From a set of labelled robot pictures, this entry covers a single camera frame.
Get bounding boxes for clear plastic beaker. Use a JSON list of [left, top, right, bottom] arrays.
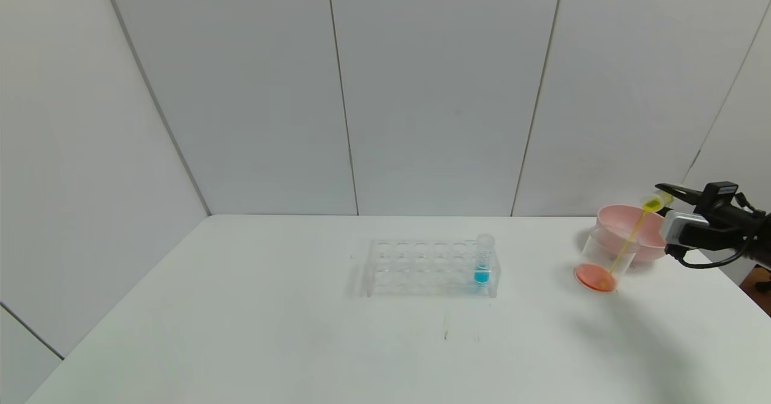
[[574, 223, 640, 293]]

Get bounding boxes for black camera cable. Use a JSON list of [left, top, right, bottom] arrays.
[[673, 235, 761, 270]]

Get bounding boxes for clear plastic test tube rack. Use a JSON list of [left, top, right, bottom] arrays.
[[364, 238, 501, 298]]

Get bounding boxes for pink bowl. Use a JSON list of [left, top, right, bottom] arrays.
[[596, 205, 682, 264]]

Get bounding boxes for blue pigment test tube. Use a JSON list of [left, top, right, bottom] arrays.
[[475, 234, 495, 285]]

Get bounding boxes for yellow pigment test tube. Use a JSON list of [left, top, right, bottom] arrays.
[[640, 193, 674, 214]]

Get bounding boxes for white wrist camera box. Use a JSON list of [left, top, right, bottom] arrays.
[[660, 211, 711, 249]]

